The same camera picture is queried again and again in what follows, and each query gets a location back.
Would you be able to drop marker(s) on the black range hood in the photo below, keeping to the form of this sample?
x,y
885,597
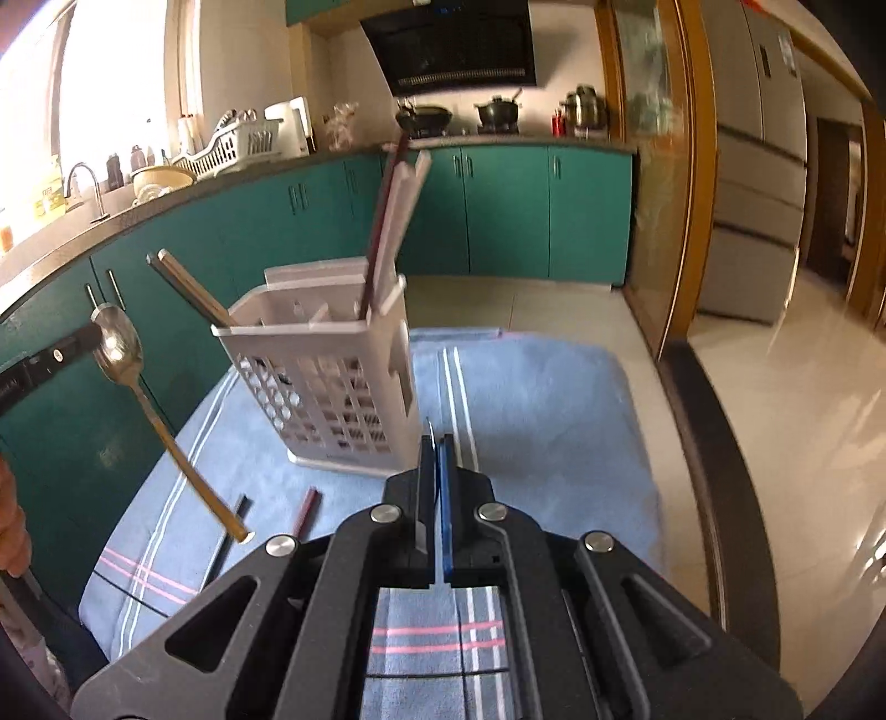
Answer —
x,y
457,48

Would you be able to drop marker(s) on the red canister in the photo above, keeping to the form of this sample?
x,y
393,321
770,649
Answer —
x,y
558,123

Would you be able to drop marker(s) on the white bottle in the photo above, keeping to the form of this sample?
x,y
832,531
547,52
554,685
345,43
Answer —
x,y
185,135

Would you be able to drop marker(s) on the black cooking pot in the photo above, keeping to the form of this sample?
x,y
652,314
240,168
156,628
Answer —
x,y
497,111

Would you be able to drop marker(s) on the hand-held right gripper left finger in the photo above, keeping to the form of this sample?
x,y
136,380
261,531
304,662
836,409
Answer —
x,y
426,498

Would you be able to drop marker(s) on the person's left hand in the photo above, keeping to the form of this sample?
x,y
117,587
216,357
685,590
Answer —
x,y
12,519

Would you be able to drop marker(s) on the grey kitchen countertop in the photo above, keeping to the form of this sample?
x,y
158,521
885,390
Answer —
x,y
228,183

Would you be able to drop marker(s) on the black wok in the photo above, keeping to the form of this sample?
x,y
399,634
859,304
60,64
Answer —
x,y
423,118

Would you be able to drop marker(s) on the dark metal chopstick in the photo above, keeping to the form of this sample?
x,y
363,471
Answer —
x,y
232,529

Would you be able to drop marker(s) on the gas stove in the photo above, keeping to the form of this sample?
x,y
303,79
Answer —
x,y
464,131

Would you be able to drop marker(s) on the white kitchen appliance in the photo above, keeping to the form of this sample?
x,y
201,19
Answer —
x,y
289,128

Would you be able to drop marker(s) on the green upper kitchen cabinets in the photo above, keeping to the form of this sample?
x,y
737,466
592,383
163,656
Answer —
x,y
318,10

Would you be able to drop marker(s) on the dark bottle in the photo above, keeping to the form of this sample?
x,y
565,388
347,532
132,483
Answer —
x,y
115,172
138,158

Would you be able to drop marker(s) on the metal faucet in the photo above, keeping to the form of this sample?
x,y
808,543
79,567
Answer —
x,y
93,190

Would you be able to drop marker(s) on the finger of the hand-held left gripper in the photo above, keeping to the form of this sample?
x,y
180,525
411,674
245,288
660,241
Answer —
x,y
48,367

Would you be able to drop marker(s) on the green kitchen cabinets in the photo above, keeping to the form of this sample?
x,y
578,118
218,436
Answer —
x,y
519,208
318,10

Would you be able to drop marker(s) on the white dish rack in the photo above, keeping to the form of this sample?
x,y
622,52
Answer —
x,y
232,149

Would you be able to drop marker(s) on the silver refrigerator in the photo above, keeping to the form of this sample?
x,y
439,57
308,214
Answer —
x,y
754,173

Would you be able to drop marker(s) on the stainless steel pot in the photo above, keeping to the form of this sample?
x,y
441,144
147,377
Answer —
x,y
583,111

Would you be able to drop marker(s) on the green lower kitchen cabinets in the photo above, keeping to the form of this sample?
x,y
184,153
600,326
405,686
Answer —
x,y
519,208

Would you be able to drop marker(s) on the beige basin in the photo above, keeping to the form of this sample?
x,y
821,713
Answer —
x,y
163,181

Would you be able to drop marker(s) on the dark wooden door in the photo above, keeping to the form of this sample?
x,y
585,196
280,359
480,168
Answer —
x,y
834,201

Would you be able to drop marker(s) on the wood framed glass door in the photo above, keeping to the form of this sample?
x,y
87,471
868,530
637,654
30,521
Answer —
x,y
657,173

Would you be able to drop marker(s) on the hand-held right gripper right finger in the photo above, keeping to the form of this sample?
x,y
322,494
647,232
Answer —
x,y
448,498

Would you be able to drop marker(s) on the person's floral clothing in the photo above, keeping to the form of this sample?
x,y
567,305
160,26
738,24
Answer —
x,y
28,644

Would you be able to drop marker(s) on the white plastic utensil holder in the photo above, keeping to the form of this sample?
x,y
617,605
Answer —
x,y
332,388

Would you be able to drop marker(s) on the large metal spoon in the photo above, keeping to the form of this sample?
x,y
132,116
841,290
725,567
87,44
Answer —
x,y
119,346

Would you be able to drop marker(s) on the clear plastic bag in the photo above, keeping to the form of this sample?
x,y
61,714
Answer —
x,y
341,128

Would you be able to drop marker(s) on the kitchen window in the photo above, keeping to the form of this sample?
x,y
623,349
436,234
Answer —
x,y
104,90

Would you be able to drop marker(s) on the yellow bottle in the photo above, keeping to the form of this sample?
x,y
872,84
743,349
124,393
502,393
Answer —
x,y
52,187

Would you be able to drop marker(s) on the blue striped cloth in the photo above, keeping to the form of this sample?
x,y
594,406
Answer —
x,y
554,429

